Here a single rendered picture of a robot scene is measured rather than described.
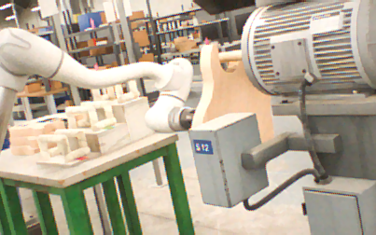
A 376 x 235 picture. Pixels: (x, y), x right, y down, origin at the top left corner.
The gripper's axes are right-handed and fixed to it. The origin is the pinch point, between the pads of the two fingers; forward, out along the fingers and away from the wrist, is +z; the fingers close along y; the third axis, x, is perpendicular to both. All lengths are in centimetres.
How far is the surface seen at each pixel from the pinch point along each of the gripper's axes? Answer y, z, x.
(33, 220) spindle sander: -49, -221, -66
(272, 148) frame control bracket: 18.7, 31.8, -9.4
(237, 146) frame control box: 27.5, 27.8, -9.9
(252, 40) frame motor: 21.0, 24.2, 18.7
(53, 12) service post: -27, -184, 71
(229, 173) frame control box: 29.8, 27.8, -16.6
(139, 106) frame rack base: -12, -65, 7
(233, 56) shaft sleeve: 10.0, 8.0, 18.2
